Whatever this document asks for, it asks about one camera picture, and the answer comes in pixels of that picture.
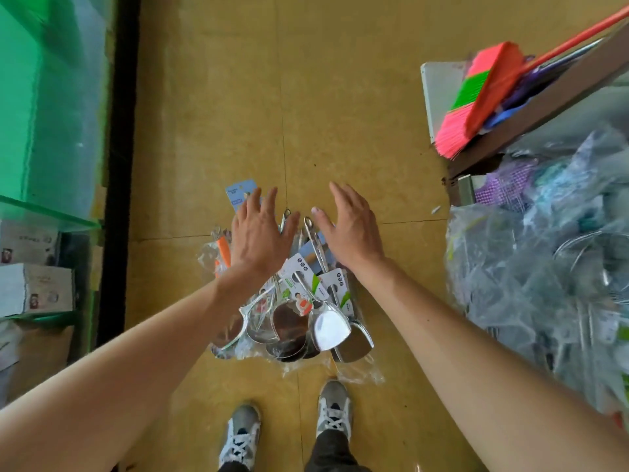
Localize person's right forearm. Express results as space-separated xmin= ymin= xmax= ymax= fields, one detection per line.
xmin=358 ymin=258 xmax=629 ymax=472

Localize blue card utensil packet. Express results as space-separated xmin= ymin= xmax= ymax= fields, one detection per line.
xmin=226 ymin=180 xmax=259 ymax=210

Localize black trousers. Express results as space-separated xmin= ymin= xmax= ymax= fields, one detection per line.
xmin=218 ymin=429 xmax=373 ymax=472

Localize pile of plastic wrapped utensils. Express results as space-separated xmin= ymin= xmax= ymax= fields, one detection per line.
xmin=444 ymin=123 xmax=629 ymax=429

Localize person's left forearm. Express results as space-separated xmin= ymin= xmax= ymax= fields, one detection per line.
xmin=0 ymin=270 xmax=261 ymax=472

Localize pile of packaged utensils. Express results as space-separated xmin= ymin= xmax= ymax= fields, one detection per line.
xmin=201 ymin=206 xmax=385 ymax=384

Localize white printed carton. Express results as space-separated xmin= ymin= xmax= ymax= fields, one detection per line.
xmin=0 ymin=262 xmax=75 ymax=319
xmin=0 ymin=219 xmax=60 ymax=266

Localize white flat board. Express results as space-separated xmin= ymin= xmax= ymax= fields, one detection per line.
xmin=421 ymin=60 xmax=471 ymax=144

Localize person's left hand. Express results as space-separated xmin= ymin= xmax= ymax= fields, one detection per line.
xmin=228 ymin=186 xmax=301 ymax=281

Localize grey white sneaker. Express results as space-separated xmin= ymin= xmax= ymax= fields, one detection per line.
xmin=218 ymin=403 xmax=263 ymax=471
xmin=314 ymin=378 xmax=355 ymax=441

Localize person's right hand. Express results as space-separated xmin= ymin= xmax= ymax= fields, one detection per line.
xmin=311 ymin=182 xmax=387 ymax=276

